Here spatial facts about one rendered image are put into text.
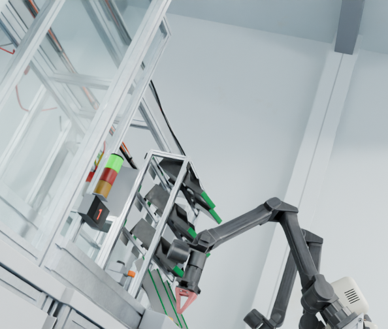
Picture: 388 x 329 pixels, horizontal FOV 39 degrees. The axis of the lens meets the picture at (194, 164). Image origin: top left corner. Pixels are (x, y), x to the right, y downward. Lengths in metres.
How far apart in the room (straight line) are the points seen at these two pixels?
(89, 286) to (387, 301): 4.39
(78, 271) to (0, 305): 0.32
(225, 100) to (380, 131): 1.72
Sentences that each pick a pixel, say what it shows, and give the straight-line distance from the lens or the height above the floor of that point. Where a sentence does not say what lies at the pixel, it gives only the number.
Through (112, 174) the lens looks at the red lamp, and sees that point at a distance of 1.87.
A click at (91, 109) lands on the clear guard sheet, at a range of 1.13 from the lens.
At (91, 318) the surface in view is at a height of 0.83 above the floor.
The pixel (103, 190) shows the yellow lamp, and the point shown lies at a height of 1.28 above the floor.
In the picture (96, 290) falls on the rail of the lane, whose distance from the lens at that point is 1.37.
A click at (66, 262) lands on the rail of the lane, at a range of 1.22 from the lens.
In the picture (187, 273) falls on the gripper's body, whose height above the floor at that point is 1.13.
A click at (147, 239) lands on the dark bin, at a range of 2.22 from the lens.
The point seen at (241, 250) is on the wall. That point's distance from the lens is 5.55.
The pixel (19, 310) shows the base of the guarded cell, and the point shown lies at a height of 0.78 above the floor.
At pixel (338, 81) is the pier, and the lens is 6.23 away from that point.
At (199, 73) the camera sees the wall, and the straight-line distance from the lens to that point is 6.63.
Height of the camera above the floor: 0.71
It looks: 24 degrees up
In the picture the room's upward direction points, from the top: 21 degrees clockwise
